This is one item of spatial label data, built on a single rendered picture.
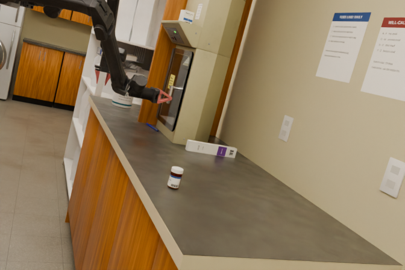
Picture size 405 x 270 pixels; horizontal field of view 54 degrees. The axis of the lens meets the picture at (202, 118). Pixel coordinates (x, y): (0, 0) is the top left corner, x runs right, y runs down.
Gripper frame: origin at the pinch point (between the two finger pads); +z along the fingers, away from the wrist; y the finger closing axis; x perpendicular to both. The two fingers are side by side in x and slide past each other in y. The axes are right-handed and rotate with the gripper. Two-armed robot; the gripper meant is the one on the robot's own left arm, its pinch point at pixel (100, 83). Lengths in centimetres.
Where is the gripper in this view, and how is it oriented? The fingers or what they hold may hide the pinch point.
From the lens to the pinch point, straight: 229.0
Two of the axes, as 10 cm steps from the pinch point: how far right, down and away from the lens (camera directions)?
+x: -3.6, -2.2, 9.1
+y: 9.0, 1.8, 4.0
